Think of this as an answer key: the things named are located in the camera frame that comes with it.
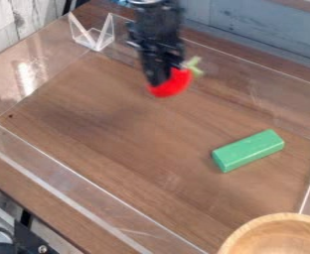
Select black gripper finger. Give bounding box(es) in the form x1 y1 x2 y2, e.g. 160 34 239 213
138 50 184 87

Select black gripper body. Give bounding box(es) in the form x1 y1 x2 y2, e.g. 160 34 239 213
124 4 187 58

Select red plush strawberry toy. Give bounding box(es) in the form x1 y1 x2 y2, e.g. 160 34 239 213
147 56 204 98

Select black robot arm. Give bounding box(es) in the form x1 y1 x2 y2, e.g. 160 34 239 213
126 0 184 88

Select clear acrylic table barrier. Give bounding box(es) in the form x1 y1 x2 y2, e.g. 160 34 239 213
0 20 310 254

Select green rectangular block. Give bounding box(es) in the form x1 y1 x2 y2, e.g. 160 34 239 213
211 129 285 173

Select wooden bowl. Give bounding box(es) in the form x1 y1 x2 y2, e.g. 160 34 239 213
218 213 310 254

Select black metal table bracket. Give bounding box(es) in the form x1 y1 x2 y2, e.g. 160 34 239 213
0 215 60 254

